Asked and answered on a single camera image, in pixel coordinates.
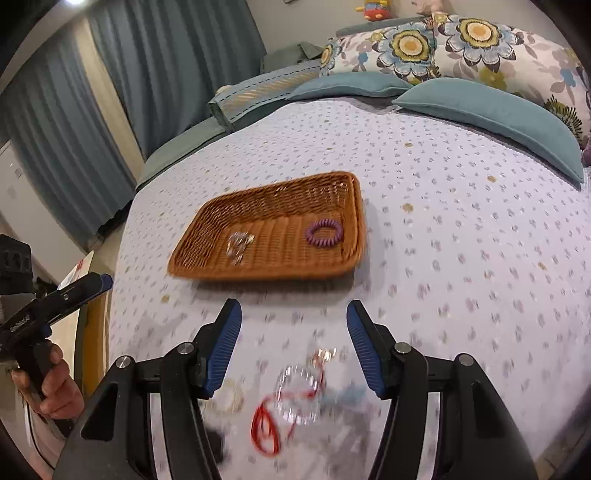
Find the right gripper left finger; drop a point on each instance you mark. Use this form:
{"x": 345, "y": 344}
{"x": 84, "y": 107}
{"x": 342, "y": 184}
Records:
{"x": 112, "y": 437}

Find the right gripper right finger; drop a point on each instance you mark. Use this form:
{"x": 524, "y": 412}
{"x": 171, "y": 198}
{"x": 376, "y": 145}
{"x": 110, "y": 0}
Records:
{"x": 477, "y": 436}

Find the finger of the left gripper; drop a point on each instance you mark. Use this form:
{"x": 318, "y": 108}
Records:
{"x": 67, "y": 300}

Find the blue bead charm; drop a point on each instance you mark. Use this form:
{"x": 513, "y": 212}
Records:
{"x": 352, "y": 397}

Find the brown wicker basket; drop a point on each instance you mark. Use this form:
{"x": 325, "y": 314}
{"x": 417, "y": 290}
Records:
{"x": 310, "y": 228}

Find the person left hand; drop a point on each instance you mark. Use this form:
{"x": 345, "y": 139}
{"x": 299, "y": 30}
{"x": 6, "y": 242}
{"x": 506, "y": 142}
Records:
{"x": 63, "y": 399}

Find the floral lilac bedspread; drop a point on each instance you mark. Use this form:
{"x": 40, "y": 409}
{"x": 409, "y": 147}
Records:
{"x": 473, "y": 246}

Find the blue curtain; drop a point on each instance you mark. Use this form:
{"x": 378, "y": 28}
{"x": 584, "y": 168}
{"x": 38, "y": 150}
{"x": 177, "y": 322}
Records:
{"x": 90, "y": 106}

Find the left teal pillow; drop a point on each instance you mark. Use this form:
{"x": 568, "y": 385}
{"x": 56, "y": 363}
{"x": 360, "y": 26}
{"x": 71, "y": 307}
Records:
{"x": 362, "y": 84}

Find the teal pillow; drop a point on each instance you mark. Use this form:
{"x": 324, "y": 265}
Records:
{"x": 500, "y": 113}
{"x": 362, "y": 84}

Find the right teal pillow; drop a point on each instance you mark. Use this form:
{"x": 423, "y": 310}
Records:
{"x": 500, "y": 113}

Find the right floral pillow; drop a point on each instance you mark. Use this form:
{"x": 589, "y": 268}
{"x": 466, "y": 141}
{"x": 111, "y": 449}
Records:
{"x": 518, "y": 62}

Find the floral pillow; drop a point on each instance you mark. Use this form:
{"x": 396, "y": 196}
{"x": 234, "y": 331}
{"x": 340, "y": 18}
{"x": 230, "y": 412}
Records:
{"x": 405, "y": 51}
{"x": 518, "y": 62}

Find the left floral pillow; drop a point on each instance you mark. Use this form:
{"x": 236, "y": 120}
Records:
{"x": 405, "y": 51}

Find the yellow pikachu plush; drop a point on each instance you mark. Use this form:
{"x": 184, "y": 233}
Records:
{"x": 376, "y": 10}

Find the black tracker camera box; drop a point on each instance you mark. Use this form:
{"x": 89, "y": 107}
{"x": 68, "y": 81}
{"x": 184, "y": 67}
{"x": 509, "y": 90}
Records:
{"x": 16, "y": 274}

